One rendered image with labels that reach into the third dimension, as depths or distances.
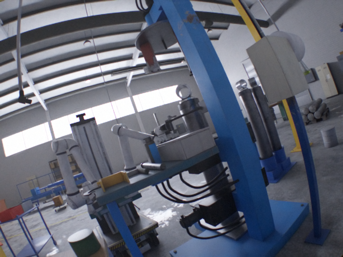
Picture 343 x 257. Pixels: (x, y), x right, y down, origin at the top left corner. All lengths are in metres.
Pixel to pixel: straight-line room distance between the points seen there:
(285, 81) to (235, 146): 0.56
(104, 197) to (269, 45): 1.24
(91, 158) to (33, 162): 13.16
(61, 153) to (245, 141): 1.68
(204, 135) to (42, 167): 14.46
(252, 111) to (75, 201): 2.60
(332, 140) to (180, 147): 3.07
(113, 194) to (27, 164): 14.73
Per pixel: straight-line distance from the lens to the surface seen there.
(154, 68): 1.89
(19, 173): 15.88
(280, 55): 1.22
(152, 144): 1.30
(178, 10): 1.60
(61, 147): 1.97
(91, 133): 2.39
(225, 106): 1.33
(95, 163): 2.35
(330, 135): 3.67
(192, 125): 1.69
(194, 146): 1.08
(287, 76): 1.18
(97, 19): 6.69
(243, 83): 3.04
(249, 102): 2.88
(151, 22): 2.10
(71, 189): 2.03
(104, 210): 2.16
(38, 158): 15.25
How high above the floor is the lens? 1.22
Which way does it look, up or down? 2 degrees up
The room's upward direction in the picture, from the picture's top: 21 degrees counter-clockwise
